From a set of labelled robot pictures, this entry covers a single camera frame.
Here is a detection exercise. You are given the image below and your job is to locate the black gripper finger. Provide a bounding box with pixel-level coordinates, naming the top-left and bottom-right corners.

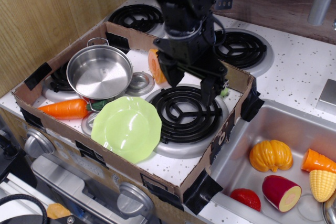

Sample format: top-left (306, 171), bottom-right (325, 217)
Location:
top-left (158, 52), bottom-right (184, 87)
top-left (201, 74), bottom-right (228, 106)

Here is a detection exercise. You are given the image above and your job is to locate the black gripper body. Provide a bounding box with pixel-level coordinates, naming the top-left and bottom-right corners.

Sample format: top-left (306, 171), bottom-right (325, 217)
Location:
top-left (153, 24), bottom-right (227, 77)

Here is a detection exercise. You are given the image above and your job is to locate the green toy broccoli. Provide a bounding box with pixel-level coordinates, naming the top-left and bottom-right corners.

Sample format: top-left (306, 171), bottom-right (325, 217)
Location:
top-left (220, 87), bottom-right (229, 98)

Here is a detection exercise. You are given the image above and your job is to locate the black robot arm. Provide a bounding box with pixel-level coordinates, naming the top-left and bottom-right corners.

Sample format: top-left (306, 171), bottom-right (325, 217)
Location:
top-left (153, 0), bottom-right (227, 105)

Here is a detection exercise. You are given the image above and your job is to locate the stainless steel pot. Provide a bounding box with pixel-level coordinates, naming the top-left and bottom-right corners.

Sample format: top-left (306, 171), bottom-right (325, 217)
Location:
top-left (66, 37), bottom-right (133, 101)

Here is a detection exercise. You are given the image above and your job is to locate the orange toy pumpkin half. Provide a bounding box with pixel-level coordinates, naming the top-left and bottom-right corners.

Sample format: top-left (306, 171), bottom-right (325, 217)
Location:
top-left (148, 49), bottom-right (167, 84)

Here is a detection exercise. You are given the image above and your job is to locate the small silver centre burner cap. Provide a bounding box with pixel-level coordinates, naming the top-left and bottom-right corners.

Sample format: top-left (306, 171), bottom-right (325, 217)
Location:
top-left (126, 72), bottom-right (155, 97)

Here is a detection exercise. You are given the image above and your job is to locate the cardboard fence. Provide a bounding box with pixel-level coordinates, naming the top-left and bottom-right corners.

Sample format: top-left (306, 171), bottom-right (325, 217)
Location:
top-left (14, 22), bottom-right (263, 214)

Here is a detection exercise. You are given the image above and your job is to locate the front right black burner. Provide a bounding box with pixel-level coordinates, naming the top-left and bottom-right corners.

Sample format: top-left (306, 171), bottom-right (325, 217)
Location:
top-left (146, 86), bottom-right (228, 144)

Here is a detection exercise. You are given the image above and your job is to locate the black burner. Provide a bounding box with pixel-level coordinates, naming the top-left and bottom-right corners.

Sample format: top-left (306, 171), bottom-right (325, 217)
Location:
top-left (106, 4), bottom-right (164, 33)
top-left (146, 86), bottom-right (228, 144)
top-left (215, 31), bottom-right (267, 69)
top-left (50, 63), bottom-right (74, 92)

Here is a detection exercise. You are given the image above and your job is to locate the back right black burner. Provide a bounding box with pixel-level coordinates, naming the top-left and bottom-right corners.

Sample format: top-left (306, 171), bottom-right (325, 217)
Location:
top-left (215, 31), bottom-right (267, 69)

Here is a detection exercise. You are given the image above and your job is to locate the back left black burner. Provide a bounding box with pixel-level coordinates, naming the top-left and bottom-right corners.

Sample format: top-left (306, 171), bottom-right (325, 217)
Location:
top-left (106, 4), bottom-right (164, 33)

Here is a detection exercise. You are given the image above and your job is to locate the light green plastic plate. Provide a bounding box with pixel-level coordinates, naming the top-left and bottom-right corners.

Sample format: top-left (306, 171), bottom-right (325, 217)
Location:
top-left (91, 97), bottom-right (162, 164)

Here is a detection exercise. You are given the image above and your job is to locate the orange toy pumpkin in sink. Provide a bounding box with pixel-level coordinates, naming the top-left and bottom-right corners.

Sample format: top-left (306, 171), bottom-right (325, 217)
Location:
top-left (249, 140), bottom-right (293, 173)

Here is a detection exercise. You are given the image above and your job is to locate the front left black burner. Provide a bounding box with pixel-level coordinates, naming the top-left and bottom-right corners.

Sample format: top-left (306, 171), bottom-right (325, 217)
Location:
top-left (50, 63), bottom-right (74, 92)

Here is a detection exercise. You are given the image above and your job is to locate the red toy tomato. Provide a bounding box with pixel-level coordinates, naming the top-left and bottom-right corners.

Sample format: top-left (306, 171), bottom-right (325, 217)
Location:
top-left (230, 188), bottom-right (261, 212)

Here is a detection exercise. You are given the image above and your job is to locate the grey faucet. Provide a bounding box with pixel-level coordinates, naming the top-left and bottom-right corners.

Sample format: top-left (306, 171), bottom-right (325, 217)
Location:
top-left (308, 0), bottom-right (332, 26)

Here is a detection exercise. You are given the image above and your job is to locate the orange toy carrot piece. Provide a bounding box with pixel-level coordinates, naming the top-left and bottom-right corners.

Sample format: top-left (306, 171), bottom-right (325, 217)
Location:
top-left (301, 148), bottom-right (335, 173)

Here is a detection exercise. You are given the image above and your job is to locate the red toy sweet potato half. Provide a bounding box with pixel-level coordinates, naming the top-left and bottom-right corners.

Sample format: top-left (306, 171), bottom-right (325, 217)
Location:
top-left (262, 175), bottom-right (302, 212)

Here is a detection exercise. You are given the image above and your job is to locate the right silver stove knob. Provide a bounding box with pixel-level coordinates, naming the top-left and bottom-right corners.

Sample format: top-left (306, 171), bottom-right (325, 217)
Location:
top-left (117, 182), bottom-right (154, 217)

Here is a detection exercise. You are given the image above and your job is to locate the silver stove knob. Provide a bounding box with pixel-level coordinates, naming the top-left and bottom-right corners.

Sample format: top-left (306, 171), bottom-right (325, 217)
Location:
top-left (24, 129), bottom-right (56, 158)
top-left (117, 182), bottom-right (154, 217)

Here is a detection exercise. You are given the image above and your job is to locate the yellow toy corn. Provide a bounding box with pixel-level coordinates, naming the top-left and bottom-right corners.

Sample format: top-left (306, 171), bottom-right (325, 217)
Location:
top-left (309, 170), bottom-right (335, 202)

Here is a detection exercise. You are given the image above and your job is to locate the left silver stove knob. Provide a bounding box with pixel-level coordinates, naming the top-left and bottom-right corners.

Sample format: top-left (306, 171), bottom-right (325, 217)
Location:
top-left (24, 129), bottom-right (56, 158)

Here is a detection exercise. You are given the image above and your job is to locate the orange toy piece bottom left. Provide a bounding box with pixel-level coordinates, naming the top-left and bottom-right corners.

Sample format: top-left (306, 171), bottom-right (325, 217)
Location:
top-left (46, 203), bottom-right (71, 219)

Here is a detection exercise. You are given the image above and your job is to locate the silver oven door handle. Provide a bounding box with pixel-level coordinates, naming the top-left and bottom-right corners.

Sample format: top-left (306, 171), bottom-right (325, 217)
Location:
top-left (31, 156), bottom-right (151, 223)

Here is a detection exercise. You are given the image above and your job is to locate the black cable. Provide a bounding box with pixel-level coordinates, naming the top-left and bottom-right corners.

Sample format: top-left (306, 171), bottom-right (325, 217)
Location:
top-left (0, 194), bottom-right (48, 224)

